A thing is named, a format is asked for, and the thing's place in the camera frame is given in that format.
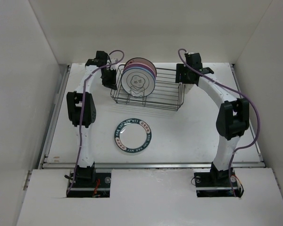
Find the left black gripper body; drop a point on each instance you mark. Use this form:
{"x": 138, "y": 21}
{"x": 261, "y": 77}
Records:
{"x": 108, "y": 78}

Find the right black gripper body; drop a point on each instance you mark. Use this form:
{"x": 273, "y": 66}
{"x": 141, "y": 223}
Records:
{"x": 184, "y": 71}

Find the dark wire dish rack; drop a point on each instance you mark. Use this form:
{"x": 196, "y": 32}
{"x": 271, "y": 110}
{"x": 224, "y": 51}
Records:
{"x": 167, "y": 94}

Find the white plate with flower outline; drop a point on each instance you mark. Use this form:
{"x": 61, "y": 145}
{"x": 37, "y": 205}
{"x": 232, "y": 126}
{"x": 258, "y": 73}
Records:
{"x": 137, "y": 82}

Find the green rimmed white plate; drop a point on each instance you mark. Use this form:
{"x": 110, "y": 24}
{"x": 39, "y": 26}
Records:
{"x": 132, "y": 136}

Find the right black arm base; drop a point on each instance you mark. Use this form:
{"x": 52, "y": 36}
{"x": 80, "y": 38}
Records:
{"x": 209, "y": 185}

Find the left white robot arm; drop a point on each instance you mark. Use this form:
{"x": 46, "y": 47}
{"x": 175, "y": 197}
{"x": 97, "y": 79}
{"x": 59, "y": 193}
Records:
{"x": 82, "y": 111}

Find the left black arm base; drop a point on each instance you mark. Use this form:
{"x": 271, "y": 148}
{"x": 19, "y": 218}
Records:
{"x": 87, "y": 183}

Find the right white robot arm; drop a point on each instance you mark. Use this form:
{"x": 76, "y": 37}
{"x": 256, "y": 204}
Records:
{"x": 233, "y": 116}

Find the beige plastic cutlery holder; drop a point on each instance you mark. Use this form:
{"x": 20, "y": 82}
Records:
{"x": 187, "y": 88}

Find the blue plate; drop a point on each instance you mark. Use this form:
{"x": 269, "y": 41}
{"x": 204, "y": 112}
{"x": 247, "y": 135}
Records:
{"x": 145, "y": 67}

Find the pink plate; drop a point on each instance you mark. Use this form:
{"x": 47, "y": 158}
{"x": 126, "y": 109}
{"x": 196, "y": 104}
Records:
{"x": 151, "y": 66}

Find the white plate with red print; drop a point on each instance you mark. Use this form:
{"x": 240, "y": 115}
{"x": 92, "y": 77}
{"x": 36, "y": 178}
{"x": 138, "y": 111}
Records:
{"x": 138, "y": 60}

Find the aluminium rail frame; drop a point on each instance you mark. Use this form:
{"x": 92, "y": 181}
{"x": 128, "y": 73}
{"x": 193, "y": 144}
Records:
{"x": 183, "y": 140}

